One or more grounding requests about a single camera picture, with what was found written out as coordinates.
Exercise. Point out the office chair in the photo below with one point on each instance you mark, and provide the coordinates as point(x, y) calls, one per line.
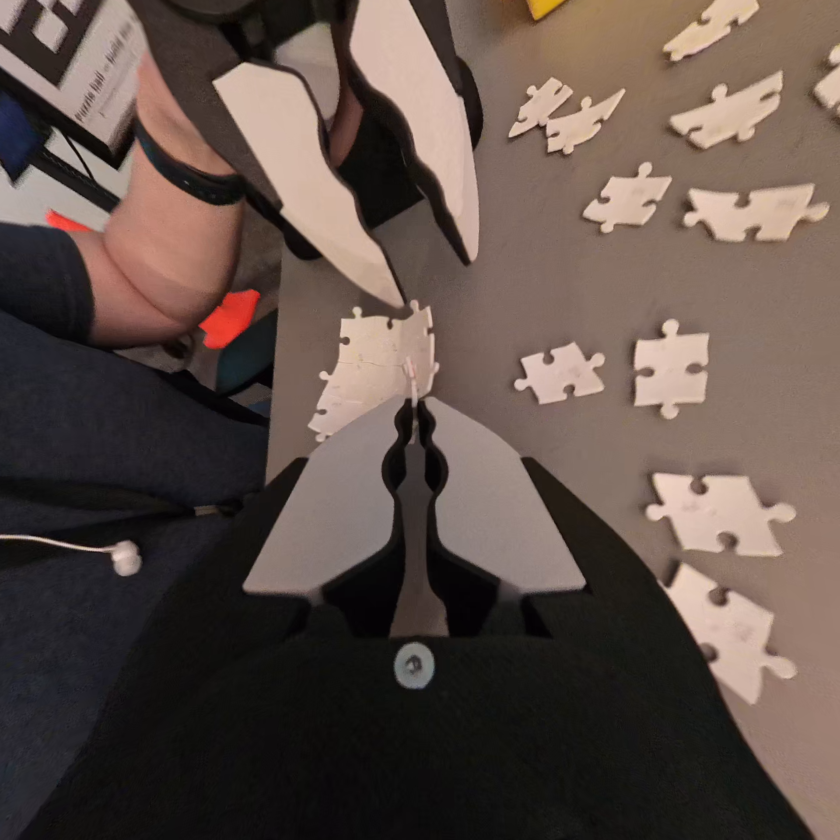
point(246, 354)

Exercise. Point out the red panel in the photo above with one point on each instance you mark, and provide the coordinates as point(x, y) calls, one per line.
point(229, 318)

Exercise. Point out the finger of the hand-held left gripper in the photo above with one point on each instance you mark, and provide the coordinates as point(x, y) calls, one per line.
point(289, 144)
point(426, 98)

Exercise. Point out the person's left forearm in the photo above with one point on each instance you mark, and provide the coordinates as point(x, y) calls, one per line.
point(157, 262)

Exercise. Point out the coded sign board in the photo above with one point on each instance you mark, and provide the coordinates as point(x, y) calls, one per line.
point(85, 72)

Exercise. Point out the black wristband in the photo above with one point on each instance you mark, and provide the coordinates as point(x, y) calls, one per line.
point(190, 184)

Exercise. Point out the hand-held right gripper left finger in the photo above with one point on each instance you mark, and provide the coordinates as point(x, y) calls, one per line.
point(328, 518)

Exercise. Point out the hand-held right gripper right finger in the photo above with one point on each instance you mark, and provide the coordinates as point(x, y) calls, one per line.
point(508, 518)

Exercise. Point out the yellow plastic bin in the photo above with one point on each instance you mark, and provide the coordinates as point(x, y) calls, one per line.
point(544, 6)

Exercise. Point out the scattered loose puzzle pieces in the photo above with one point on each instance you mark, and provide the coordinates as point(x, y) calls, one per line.
point(669, 367)

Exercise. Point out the assembled white puzzle section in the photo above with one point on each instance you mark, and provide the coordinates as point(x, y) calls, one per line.
point(367, 361)

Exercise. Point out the single white jigsaw piece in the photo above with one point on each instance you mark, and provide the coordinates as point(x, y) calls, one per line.
point(412, 380)

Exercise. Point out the person's left hand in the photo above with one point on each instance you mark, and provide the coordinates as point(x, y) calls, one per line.
point(170, 118)

